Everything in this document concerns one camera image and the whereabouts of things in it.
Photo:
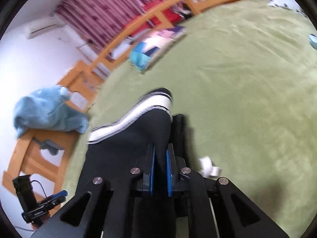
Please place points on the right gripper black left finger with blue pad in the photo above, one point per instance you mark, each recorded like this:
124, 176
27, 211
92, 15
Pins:
105, 208

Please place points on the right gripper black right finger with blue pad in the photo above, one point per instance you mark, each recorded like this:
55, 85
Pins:
215, 208

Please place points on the black pants with white stripe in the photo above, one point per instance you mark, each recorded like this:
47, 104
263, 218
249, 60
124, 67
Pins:
114, 148

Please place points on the light blue towel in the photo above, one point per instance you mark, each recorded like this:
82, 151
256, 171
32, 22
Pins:
46, 109

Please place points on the green plush bed blanket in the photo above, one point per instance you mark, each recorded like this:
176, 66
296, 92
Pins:
245, 77

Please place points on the colourful geometric pillow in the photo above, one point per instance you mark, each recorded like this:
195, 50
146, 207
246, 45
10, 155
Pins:
154, 45

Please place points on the white air conditioner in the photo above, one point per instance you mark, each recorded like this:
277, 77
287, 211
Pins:
38, 28

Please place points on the left red chair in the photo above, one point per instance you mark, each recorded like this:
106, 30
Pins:
142, 29

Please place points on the small light blue device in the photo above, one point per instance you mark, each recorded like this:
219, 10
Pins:
313, 40

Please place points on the maroon patterned curtain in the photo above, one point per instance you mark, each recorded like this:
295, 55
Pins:
99, 20

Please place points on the white black-flower pillow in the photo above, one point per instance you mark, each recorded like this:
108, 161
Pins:
291, 5

